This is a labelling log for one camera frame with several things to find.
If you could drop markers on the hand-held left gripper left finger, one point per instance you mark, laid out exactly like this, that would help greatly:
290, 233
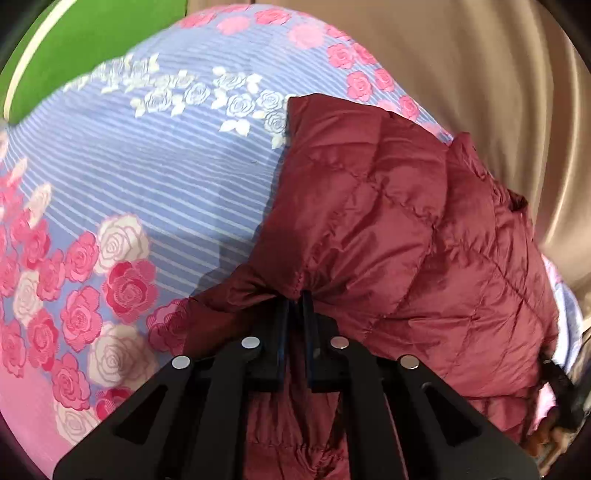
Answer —
282, 333

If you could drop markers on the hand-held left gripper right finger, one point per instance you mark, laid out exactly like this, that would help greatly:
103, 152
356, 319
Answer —
308, 333

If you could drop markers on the maroon quilted puffer jacket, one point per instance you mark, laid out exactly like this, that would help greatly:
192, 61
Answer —
392, 230

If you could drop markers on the floral striped bed sheet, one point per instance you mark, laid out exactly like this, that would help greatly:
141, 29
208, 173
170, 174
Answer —
161, 184

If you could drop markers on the beige curtain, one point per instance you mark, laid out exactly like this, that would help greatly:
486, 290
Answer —
461, 69

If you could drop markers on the green plush pillow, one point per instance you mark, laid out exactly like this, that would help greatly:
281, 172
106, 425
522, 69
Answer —
83, 41

